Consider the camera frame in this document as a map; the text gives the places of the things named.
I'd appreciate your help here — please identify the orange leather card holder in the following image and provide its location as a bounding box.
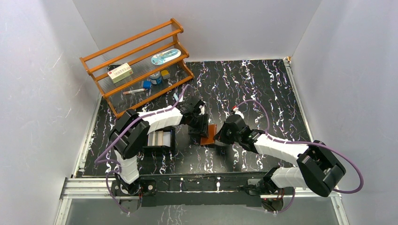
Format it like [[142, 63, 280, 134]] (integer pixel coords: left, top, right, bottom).
[[200, 124, 217, 146]]

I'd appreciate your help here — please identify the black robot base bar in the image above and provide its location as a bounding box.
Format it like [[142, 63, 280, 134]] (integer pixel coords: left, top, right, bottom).
[[110, 172, 286, 210]]

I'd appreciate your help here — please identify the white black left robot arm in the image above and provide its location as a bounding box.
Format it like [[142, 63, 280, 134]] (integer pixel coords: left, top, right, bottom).
[[109, 97, 208, 195]]

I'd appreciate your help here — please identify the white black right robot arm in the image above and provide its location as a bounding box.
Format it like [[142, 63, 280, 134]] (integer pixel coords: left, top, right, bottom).
[[214, 114, 346, 197]]

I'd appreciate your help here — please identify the stack of cards in box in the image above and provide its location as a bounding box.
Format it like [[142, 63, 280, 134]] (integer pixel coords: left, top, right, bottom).
[[147, 130, 171, 147]]

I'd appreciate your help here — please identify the black card storage box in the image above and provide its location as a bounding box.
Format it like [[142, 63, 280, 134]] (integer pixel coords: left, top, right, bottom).
[[142, 127, 176, 153]]

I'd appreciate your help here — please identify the yellow grey small block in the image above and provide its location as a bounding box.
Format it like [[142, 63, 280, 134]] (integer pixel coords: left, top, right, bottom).
[[161, 70, 171, 79]]

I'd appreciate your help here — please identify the blue white small jar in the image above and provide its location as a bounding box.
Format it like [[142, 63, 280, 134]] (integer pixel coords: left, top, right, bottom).
[[149, 72, 162, 85]]

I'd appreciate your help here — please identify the blue small cube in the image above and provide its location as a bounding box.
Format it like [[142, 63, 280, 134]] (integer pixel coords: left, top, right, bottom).
[[142, 81, 152, 90]]

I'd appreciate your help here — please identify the blue oval blister pack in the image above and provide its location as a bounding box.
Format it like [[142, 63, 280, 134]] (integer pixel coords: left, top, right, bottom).
[[151, 48, 181, 65]]

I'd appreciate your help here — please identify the white red marker pen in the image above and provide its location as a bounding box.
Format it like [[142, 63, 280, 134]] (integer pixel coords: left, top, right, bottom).
[[123, 88, 146, 95]]

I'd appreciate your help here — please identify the orange wooden shelf rack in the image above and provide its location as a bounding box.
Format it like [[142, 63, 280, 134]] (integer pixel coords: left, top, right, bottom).
[[80, 18, 194, 118]]

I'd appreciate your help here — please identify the white green carton box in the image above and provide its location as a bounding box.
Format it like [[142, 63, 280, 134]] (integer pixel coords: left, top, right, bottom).
[[107, 63, 133, 83]]

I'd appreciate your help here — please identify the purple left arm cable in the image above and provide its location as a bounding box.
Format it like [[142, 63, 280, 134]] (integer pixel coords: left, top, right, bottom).
[[94, 83, 191, 215]]

